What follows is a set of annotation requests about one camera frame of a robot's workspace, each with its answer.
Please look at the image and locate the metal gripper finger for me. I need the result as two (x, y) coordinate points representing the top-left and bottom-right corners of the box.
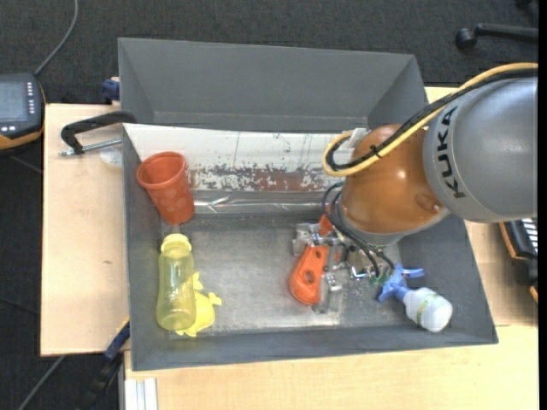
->
(291, 223), (322, 256)
(313, 273), (344, 314)

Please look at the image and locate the grey metal bin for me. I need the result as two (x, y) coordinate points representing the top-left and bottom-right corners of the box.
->
(117, 37), (499, 372)

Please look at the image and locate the white spray bottle blue trigger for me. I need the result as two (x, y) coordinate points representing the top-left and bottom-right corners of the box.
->
(376, 263), (454, 333)

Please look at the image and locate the yellow toy animal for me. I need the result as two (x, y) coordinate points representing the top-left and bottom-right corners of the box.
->
(174, 271), (223, 337)

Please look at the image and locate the clear yellow plastic bottle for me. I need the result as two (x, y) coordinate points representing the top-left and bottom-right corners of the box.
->
(155, 233), (197, 331)

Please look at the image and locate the orange plastic cup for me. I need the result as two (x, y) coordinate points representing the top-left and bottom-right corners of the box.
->
(135, 150), (197, 226)

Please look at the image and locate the pale wood flat board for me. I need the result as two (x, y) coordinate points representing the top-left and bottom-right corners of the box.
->
(40, 102), (132, 357)

